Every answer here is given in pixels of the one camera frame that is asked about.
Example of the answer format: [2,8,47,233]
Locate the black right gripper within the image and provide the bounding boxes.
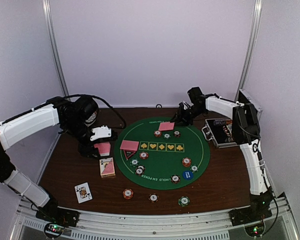
[170,104,206,126]

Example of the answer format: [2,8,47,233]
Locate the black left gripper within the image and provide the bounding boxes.
[63,117,101,160]

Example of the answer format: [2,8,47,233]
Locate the red backed card deck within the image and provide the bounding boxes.
[94,142,111,157]

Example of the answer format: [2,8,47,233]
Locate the face down card top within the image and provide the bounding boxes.
[158,121,175,132]

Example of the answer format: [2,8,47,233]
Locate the face down card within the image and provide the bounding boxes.
[158,121,175,132]
[120,140,139,152]

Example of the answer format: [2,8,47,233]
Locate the jack of clubs card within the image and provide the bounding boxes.
[74,182,93,204]

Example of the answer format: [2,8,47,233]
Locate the black chips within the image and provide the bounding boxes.
[135,165,145,176]

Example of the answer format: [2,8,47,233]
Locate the red five chip stack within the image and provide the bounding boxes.
[122,188,134,200]

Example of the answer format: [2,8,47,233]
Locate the blue small blind button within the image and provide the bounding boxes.
[182,170,194,180]

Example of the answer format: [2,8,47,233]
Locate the black chip bottom mat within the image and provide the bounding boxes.
[170,174,181,184]

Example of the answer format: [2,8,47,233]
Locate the black hundred chip stack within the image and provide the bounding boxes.
[148,193,159,203]

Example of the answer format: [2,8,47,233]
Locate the green chip stack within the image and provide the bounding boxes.
[178,196,190,207]

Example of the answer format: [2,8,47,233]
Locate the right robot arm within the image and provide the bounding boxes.
[170,94,271,196]

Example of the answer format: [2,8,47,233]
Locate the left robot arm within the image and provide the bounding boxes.
[0,94,104,222]

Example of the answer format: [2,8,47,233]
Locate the gold playing card box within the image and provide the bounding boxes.
[99,157,116,178]

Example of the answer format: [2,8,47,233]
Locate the floral patterned plate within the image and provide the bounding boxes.
[85,110,99,126]

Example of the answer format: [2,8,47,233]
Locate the black red triangle button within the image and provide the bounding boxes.
[123,150,136,160]

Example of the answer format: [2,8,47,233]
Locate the green round poker mat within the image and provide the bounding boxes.
[113,117,211,190]

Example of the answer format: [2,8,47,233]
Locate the aluminium poker chip case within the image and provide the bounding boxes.
[201,88,263,149]

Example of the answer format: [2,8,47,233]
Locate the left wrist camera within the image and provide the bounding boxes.
[90,125,112,142]

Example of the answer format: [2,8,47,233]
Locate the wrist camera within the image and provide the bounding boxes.
[179,86,206,111]
[90,125,112,142]

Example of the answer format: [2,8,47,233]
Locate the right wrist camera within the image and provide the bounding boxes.
[179,86,206,111]

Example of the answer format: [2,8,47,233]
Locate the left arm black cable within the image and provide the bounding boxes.
[64,93,127,130]

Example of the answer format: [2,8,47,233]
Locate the right aluminium frame post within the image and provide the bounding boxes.
[234,0,263,102]

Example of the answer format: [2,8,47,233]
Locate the aluminium frame post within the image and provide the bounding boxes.
[234,0,263,102]
[42,0,69,97]

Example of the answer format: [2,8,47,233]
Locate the aluminium front rail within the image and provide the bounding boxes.
[9,197,300,240]

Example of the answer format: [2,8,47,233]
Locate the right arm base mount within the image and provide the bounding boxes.
[229,207,273,226]

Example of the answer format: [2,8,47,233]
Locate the left aluminium frame post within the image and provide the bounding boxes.
[42,0,69,97]

